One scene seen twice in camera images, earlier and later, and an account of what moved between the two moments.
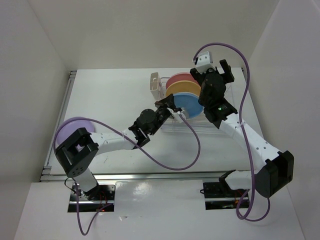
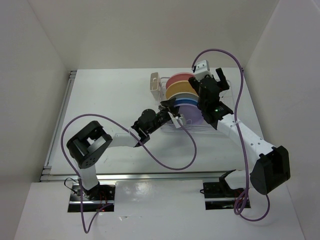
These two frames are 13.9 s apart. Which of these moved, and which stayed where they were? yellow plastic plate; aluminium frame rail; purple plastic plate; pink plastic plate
Moved: purple plastic plate
Stayed: aluminium frame rail; yellow plastic plate; pink plastic plate
